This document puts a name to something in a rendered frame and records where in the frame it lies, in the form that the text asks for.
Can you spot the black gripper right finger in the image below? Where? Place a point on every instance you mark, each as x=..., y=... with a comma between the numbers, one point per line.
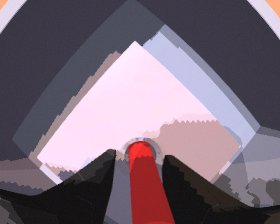
x=194, y=200

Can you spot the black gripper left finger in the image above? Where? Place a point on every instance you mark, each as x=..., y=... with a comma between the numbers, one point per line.
x=81, y=199

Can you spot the red peg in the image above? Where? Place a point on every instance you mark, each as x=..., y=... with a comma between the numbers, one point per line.
x=149, y=203

